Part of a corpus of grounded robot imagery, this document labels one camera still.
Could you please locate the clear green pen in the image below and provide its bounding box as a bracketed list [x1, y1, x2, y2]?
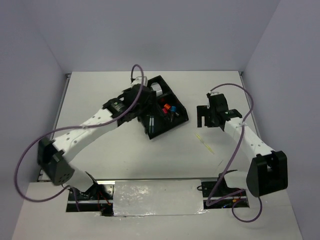
[148, 115, 153, 133]

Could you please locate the yellow pen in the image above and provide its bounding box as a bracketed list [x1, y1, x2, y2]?
[195, 133, 215, 154]

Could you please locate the clear blue pen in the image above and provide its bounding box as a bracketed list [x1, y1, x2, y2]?
[151, 115, 155, 133]

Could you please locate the blue capped black highlighter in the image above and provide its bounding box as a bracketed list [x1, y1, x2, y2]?
[170, 106, 176, 123]

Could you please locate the clear tape roll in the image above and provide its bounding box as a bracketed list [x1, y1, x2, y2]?
[150, 82, 163, 97]

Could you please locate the orange capped black marker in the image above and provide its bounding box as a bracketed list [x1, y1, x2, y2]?
[159, 98, 180, 117]

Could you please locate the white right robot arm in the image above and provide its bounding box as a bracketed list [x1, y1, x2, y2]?
[196, 92, 288, 197]

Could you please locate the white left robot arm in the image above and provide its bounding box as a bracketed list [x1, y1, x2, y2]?
[37, 76, 156, 200]

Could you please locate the black compartment tray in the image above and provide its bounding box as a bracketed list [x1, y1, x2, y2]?
[137, 75, 189, 139]

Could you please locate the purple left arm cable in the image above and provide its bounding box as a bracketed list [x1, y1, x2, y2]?
[13, 64, 146, 212]

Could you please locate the aluminium table edge rail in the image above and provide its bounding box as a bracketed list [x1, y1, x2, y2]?
[59, 73, 72, 106]

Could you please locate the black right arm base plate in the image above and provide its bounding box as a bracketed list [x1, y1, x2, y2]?
[197, 181, 247, 199]

